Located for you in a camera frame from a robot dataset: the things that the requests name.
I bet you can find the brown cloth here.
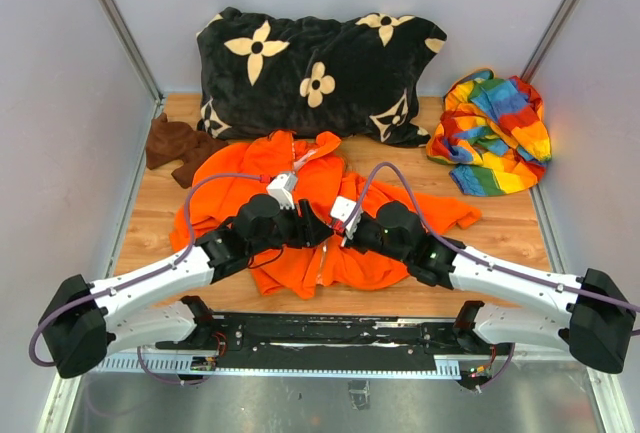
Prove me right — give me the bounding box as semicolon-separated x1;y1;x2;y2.
145;113;229;189

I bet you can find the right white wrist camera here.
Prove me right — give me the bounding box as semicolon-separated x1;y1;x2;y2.
330;196;363;240

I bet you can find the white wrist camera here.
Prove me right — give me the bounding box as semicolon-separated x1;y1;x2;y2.
330;196;363;240
266;172;298;210

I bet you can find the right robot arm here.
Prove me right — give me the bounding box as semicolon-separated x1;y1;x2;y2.
331;197;636;374

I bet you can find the white slotted cable duct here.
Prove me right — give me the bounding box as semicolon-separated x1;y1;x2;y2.
94;350;462;380

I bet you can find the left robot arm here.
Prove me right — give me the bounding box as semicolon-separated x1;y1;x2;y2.
38;194;332;379

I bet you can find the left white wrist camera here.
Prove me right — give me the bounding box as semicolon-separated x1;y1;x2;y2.
266;172;298;210

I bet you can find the orange zip jacket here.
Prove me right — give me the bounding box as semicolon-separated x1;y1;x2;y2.
169;131;482;299

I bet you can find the black floral pillow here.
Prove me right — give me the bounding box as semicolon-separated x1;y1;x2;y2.
196;7;447;148

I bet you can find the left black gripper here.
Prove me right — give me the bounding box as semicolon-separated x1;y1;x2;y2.
249;198;334;256

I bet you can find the rainbow striped cloth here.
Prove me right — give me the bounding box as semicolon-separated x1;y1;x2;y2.
426;68;552;197

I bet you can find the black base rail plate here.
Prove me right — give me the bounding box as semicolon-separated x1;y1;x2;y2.
155;312;470;360

